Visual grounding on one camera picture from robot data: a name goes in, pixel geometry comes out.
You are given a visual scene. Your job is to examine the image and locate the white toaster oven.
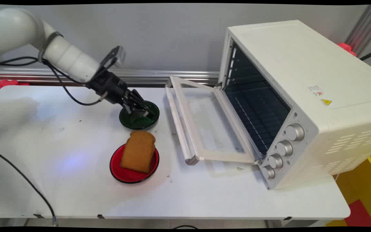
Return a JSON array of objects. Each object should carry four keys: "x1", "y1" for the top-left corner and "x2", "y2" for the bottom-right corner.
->
[{"x1": 218, "y1": 20, "x2": 371, "y2": 190}]

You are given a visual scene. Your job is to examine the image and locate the black table cable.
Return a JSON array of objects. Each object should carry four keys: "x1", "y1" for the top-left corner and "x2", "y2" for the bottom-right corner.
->
[{"x1": 0, "y1": 147, "x2": 59, "y2": 227}]

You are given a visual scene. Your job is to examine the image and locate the silver oven knob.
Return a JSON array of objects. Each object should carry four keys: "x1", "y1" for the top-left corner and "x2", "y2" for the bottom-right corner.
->
[
  {"x1": 276, "y1": 140, "x2": 294, "y2": 157},
  {"x1": 285, "y1": 123, "x2": 305, "y2": 141},
  {"x1": 262, "y1": 165, "x2": 276, "y2": 180},
  {"x1": 268, "y1": 154, "x2": 283, "y2": 169}
]

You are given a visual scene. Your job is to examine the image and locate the aluminium frame rail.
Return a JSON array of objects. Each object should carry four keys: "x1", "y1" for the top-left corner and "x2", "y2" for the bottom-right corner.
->
[{"x1": 0, "y1": 66, "x2": 220, "y2": 86}]

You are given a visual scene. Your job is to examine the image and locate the brown toast slice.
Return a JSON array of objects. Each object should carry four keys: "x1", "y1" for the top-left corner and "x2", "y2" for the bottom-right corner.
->
[{"x1": 119, "y1": 130, "x2": 156, "y2": 174}]

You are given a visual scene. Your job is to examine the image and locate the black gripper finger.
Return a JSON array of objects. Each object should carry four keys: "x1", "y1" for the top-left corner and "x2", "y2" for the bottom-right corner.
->
[
  {"x1": 121, "y1": 97, "x2": 150, "y2": 118},
  {"x1": 130, "y1": 89, "x2": 150, "y2": 113}
]

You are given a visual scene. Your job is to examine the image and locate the white oven glass door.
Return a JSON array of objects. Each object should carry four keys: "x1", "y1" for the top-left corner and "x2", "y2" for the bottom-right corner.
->
[{"x1": 164, "y1": 75, "x2": 262, "y2": 166}]

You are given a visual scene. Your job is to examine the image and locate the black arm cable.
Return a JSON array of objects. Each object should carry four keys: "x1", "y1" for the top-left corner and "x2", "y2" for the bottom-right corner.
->
[{"x1": 0, "y1": 57, "x2": 109, "y2": 106}]

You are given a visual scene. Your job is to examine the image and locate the red plate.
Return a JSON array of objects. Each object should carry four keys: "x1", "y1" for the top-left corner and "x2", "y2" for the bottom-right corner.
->
[{"x1": 109, "y1": 143, "x2": 160, "y2": 184}]

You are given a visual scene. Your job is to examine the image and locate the dark green plate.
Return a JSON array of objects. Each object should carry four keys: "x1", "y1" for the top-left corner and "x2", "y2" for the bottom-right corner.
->
[{"x1": 119, "y1": 100, "x2": 160, "y2": 130}]

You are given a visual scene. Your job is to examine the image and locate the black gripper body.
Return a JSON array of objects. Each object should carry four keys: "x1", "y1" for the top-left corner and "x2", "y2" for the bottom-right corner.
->
[{"x1": 87, "y1": 70, "x2": 134, "y2": 106}]

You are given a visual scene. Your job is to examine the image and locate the aluminium frame post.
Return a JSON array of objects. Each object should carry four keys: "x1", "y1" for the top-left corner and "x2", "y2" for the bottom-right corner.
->
[{"x1": 345, "y1": 5, "x2": 371, "y2": 57}]

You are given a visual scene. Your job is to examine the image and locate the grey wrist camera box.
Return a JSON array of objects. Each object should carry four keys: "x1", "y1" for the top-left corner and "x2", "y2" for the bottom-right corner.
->
[{"x1": 100, "y1": 46, "x2": 126, "y2": 71}]

